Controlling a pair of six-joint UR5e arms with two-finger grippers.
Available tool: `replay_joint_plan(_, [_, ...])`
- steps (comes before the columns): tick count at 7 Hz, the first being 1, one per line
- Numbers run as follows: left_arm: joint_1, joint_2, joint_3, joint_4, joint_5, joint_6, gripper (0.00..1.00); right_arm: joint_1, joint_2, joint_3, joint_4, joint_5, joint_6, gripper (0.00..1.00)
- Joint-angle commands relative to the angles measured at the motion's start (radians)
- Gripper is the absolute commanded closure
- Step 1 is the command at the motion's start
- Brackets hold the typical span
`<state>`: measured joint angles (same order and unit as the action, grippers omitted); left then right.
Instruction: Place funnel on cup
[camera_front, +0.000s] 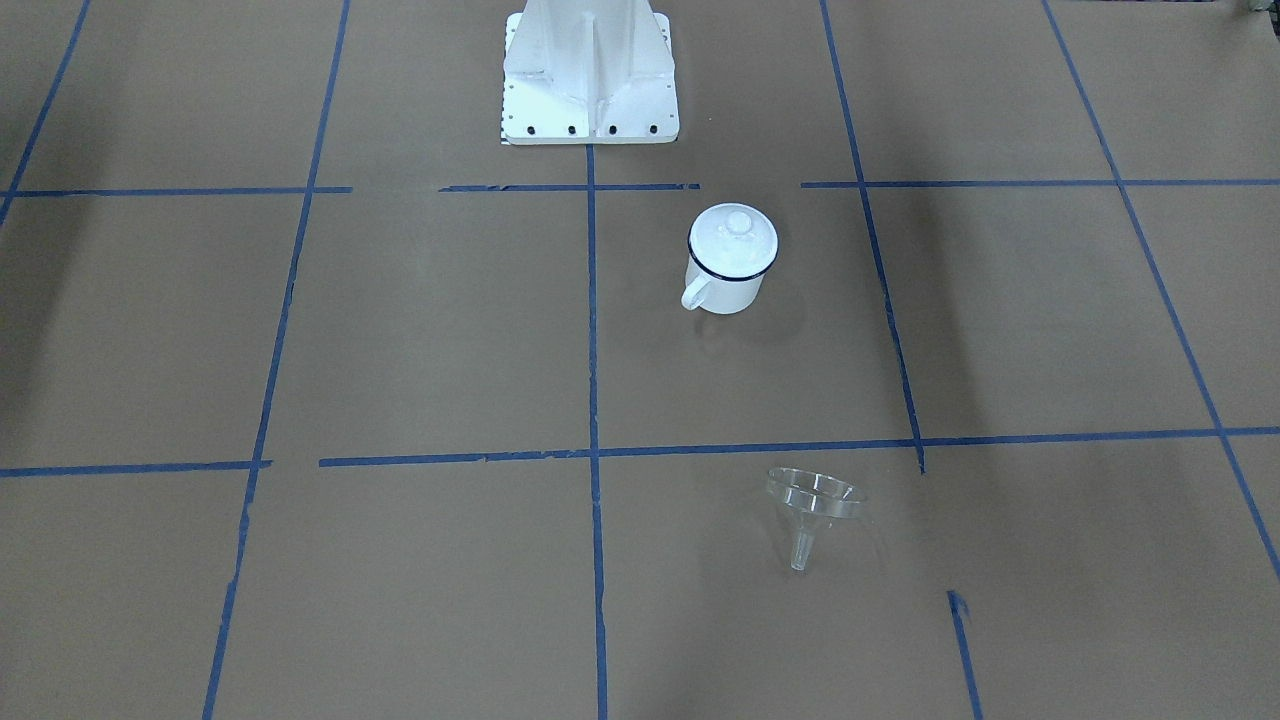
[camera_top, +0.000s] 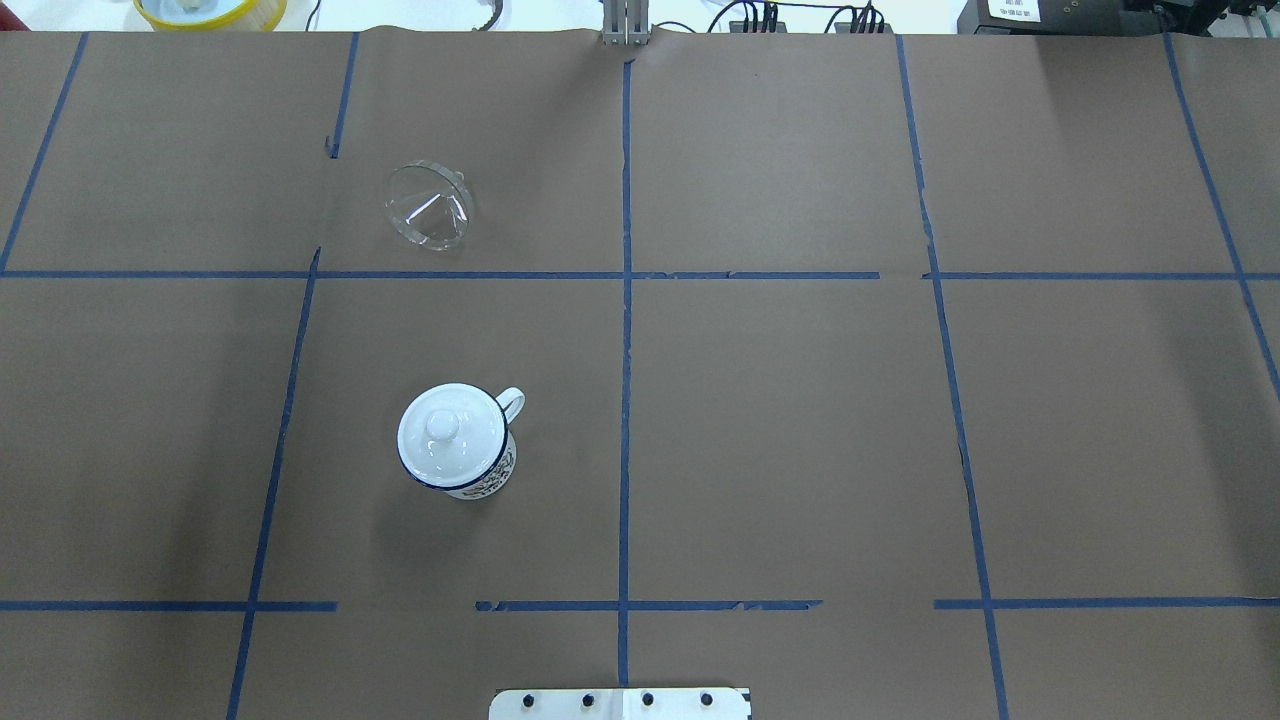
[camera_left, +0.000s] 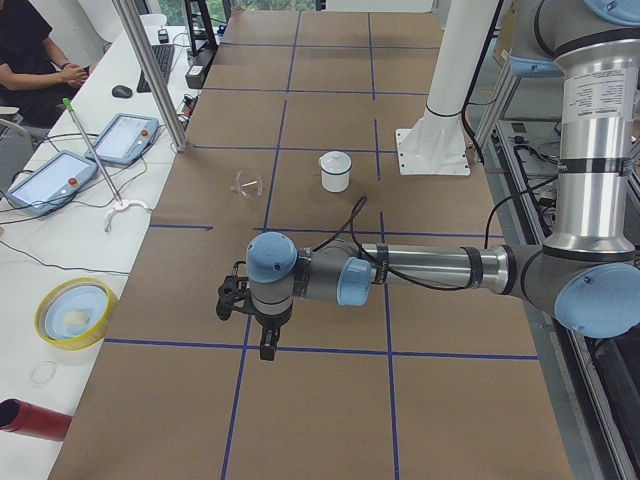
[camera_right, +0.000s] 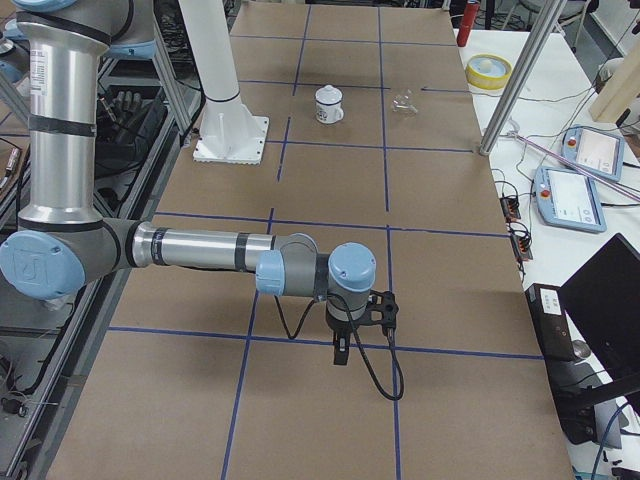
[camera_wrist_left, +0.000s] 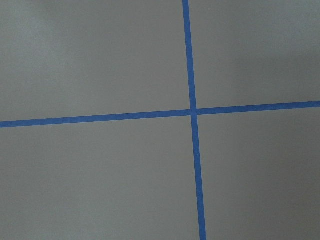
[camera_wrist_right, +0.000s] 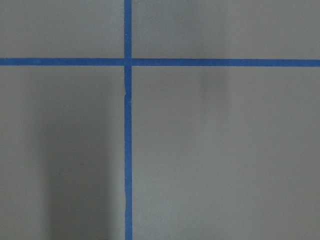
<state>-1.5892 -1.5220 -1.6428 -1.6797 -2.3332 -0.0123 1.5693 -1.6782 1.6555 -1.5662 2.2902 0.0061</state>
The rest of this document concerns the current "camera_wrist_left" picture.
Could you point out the blue tape line lengthwise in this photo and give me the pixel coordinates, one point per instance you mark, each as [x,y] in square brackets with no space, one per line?
[194,121]

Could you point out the blue tape line crosswise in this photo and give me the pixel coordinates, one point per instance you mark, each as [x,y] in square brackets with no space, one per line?
[159,114]

